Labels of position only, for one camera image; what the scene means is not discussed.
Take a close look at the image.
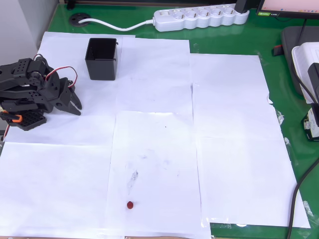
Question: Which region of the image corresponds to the black square cup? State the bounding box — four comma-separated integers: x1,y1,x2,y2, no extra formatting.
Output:
84,37,119,81

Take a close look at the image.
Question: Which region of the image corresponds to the orange black table clamp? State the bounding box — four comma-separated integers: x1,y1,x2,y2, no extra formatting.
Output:
0,111,23,124

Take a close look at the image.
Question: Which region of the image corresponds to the white power strip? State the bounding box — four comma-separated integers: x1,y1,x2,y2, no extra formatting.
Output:
153,3,250,32

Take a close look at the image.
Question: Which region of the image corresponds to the black plug adapter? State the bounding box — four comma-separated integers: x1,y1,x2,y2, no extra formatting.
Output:
235,0,250,14

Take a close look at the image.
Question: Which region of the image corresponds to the small black red device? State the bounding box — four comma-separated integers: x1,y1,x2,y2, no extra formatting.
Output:
272,44,284,57

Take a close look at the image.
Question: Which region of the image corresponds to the dark grey pad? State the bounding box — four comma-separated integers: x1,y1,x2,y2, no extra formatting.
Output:
281,26,319,97

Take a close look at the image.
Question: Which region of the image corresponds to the black computer monitor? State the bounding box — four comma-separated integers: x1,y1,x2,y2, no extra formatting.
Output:
256,0,319,19

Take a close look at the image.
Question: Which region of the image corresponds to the white plastic container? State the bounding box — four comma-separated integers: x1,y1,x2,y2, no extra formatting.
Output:
291,42,319,104

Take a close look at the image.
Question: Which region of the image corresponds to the black round cable grommet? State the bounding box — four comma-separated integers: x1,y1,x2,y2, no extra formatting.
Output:
69,13,91,27

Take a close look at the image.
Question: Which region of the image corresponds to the white power strip cable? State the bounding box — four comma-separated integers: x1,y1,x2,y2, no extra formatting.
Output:
78,18,155,32

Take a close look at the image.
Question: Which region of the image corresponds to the thin black monitor cable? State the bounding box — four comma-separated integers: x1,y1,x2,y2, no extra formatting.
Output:
300,18,308,38

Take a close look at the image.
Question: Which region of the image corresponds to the thick black cable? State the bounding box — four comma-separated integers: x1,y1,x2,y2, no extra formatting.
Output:
286,157,319,239

